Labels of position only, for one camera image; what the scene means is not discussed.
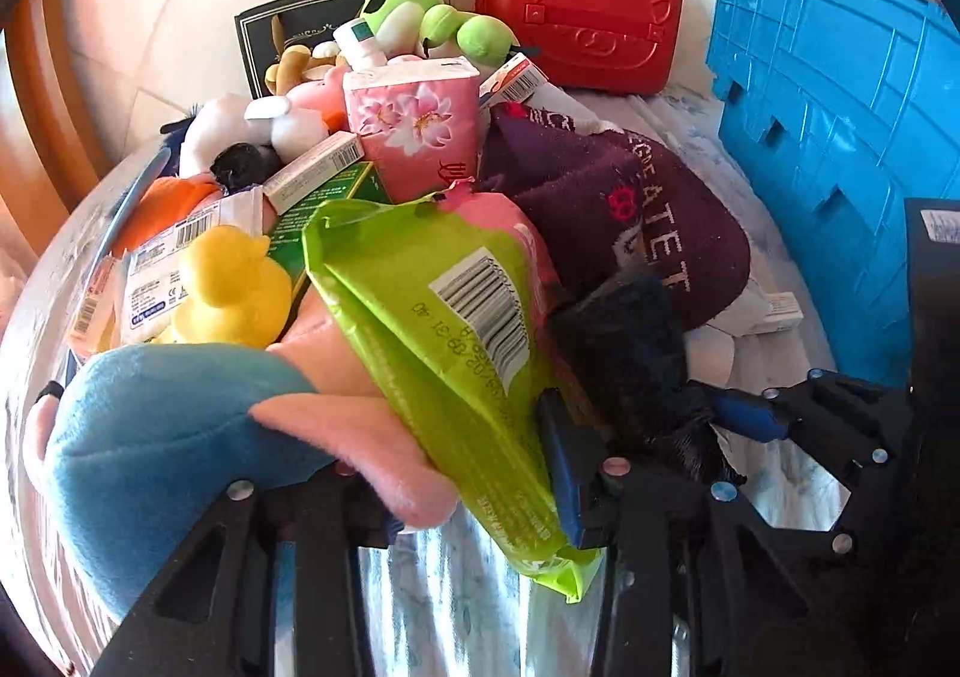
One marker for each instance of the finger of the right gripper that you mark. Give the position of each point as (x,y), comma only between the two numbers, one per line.
(748,415)

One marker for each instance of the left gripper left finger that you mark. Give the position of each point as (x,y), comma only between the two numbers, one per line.
(212,608)

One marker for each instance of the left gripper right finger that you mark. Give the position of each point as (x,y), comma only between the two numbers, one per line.
(756,599)

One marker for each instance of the black sock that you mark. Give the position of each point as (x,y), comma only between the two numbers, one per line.
(627,351)

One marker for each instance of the blue pink plush toy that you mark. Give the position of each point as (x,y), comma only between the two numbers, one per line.
(131,453)

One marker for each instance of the green wet wipes pack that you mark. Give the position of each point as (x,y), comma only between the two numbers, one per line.
(450,323)

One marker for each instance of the pink wet wipes pack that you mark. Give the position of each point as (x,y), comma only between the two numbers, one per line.
(495,211)

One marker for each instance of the white paper roll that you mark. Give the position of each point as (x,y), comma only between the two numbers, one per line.
(711,349)

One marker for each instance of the yellow rubber duck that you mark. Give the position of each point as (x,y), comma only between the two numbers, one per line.
(234,292)

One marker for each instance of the blue plastic crate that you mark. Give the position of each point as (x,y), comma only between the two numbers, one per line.
(838,112)

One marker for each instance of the white blue medicine box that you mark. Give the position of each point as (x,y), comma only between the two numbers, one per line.
(154,285)

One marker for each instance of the green medicine box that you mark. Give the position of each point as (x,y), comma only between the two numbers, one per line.
(357,182)

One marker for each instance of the red white toothpaste box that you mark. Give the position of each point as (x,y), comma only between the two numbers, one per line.
(515,81)

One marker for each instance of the white red medicine box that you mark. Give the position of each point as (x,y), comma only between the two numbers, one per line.
(311,170)

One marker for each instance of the red toy suitcase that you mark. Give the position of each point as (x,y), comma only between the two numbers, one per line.
(618,46)

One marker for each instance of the pink tissue pack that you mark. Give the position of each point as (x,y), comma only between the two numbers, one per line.
(417,121)

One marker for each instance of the white duck plush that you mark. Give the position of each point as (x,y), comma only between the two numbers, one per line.
(272,121)

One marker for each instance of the pink pig plush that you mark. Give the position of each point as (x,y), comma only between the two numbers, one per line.
(325,97)

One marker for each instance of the green frog plush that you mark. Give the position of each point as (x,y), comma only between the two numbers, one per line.
(435,29)

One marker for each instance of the white small tube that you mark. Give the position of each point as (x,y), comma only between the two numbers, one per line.
(359,45)

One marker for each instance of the brown bear plush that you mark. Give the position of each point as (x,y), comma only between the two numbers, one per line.
(298,64)

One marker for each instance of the black gift box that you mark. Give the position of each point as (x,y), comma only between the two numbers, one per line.
(264,31)

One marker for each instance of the wooden headboard frame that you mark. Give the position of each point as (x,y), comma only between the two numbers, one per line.
(52,157)

